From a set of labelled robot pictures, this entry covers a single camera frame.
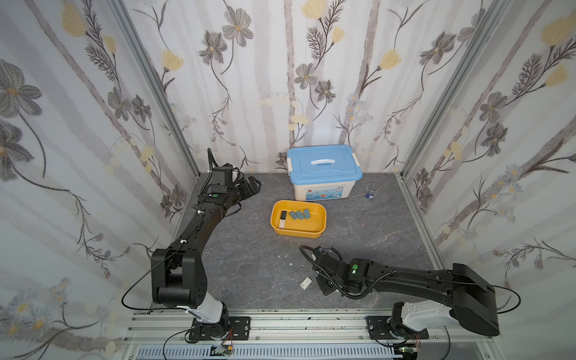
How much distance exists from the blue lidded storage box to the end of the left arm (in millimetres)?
224

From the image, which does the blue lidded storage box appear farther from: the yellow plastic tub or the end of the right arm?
the end of the right arm

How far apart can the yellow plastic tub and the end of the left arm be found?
0.70 ft

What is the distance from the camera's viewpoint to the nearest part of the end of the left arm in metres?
0.76

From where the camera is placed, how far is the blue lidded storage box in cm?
99

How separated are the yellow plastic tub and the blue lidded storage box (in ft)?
0.16

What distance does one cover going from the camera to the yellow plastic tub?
965 millimetres
